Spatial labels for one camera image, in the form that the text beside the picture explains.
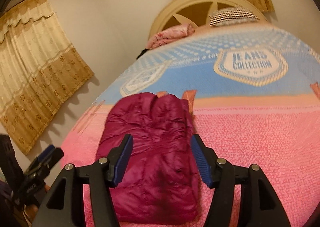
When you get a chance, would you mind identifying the striped pillow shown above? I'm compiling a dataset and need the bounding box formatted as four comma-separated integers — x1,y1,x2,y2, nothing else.
209,7,259,27

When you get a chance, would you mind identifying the magenta puffer down jacket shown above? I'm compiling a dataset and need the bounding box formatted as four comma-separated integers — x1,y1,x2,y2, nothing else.
96,92,199,225

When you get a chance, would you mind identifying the cream wooden headboard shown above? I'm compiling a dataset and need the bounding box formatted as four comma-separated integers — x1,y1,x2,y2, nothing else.
149,0,267,37

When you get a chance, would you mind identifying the beige patterned side curtain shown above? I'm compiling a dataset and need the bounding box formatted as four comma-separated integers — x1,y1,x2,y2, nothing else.
1,0,94,155

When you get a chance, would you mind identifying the folded pink floral blanket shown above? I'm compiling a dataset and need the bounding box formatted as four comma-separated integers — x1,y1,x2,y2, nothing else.
145,23,195,49

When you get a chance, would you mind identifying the blue and pink bed cover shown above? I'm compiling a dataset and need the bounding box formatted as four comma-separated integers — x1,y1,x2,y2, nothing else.
62,24,319,226

